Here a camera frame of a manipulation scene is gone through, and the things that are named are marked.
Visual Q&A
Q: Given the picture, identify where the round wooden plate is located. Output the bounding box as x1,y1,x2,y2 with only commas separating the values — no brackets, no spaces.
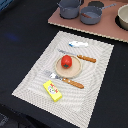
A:
55,56,82,78

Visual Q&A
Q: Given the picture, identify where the brown toy sausage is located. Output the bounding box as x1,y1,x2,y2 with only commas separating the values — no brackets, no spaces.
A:
81,13,92,18

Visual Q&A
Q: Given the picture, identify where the grey toy pot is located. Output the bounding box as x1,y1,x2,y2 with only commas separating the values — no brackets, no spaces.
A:
58,0,84,19

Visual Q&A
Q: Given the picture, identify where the beige bowl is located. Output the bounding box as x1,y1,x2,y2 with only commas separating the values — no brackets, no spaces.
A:
118,4,128,30

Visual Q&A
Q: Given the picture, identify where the brown toy stove board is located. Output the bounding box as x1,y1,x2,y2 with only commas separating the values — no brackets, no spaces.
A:
48,0,128,43

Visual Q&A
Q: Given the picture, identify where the wooden handled toy fork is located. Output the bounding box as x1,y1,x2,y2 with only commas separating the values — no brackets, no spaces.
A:
43,70,84,89

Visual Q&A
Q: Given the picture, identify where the red toy tomato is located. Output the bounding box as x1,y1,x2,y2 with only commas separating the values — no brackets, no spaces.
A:
61,55,72,69

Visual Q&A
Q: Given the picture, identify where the grey toy saucepan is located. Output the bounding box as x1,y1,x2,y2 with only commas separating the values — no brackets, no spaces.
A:
80,4,115,25

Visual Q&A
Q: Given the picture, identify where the wooden handled toy knife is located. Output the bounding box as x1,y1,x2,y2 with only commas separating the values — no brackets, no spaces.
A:
58,49,96,63

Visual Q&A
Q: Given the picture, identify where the yellow butter box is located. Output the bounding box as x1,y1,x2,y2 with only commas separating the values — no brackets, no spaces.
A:
43,80,62,102

